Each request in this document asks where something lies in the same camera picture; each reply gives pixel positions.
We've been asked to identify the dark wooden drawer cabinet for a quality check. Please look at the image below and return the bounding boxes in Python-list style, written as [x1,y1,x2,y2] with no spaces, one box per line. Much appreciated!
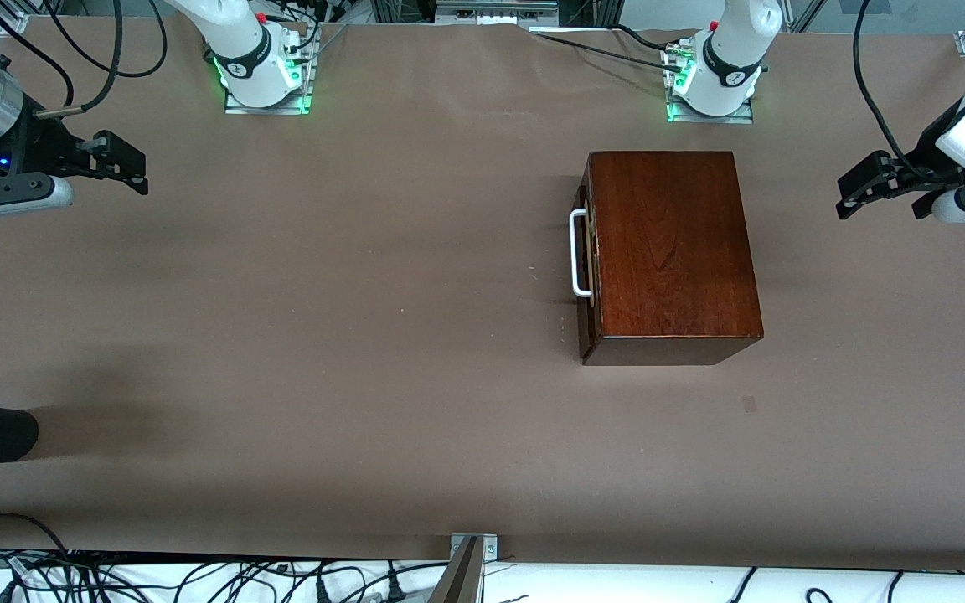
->
[579,151,765,367]

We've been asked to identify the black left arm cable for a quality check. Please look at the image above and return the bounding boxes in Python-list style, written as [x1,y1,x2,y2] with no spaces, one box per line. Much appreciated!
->
[853,0,924,182]

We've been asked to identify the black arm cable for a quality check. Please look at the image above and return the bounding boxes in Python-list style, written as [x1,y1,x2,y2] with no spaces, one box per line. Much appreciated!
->
[0,0,169,119]
[853,0,924,182]

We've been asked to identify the small metal bracket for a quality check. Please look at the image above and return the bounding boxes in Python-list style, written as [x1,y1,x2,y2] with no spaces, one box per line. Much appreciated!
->
[449,533,500,564]

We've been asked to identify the grey metal rail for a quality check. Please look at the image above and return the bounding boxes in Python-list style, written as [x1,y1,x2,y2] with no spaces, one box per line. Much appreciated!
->
[435,0,560,28]

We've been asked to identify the dark camera post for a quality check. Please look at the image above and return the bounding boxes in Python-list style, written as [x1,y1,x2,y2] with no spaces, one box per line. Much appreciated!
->
[426,536,485,603]

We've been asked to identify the wooden drawer with white handle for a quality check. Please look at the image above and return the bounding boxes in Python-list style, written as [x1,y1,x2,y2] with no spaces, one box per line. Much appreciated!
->
[569,155,601,361]

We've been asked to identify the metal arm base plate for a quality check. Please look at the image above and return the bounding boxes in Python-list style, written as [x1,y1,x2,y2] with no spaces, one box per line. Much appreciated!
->
[223,32,320,116]
[663,44,756,126]

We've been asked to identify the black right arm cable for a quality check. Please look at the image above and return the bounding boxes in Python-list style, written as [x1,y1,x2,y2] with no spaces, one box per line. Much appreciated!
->
[0,0,169,119]

